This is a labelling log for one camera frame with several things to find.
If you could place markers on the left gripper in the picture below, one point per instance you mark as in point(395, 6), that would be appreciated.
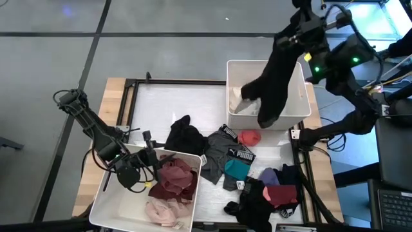
point(146, 159)

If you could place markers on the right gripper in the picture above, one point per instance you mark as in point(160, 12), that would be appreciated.
point(313, 32)

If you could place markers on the rose pink garment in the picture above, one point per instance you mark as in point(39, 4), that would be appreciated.
point(175, 175)

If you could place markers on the dark red garment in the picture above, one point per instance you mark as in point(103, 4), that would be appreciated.
point(161, 195)

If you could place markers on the light pink garment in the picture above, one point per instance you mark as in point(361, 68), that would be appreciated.
point(164, 211)

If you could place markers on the long black trousers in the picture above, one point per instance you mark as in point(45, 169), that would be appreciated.
point(277, 80)

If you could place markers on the grey Puma boxer shorts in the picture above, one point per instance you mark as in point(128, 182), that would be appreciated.
point(219, 151)

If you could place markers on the teal garment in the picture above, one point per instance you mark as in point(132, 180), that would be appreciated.
point(237, 169)

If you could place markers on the coral red garment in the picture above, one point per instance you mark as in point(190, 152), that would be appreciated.
point(249, 138)

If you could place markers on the black knit garment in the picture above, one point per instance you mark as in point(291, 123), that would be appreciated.
point(254, 206)

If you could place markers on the maroon garment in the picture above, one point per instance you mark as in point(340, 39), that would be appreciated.
point(281, 195)

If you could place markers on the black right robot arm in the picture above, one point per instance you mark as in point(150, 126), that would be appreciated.
point(347, 122)

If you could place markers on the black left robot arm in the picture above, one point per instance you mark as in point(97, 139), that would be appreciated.
point(96, 129)

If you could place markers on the white woven plastic basket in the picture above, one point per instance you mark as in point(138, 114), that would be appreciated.
point(244, 122)
point(109, 206)

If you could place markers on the person's leg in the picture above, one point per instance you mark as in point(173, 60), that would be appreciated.
point(402, 46)

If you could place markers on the silver mounting plate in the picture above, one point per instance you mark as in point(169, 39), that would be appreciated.
point(295, 134)

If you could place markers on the black rig crossbar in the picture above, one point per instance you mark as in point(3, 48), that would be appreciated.
point(38, 225)

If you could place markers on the grey chair base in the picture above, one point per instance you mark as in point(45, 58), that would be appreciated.
point(11, 144)

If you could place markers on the black monitor panel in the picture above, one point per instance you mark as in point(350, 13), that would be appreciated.
point(392, 151)

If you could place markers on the black laptop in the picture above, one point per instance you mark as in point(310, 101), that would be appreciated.
point(394, 209)

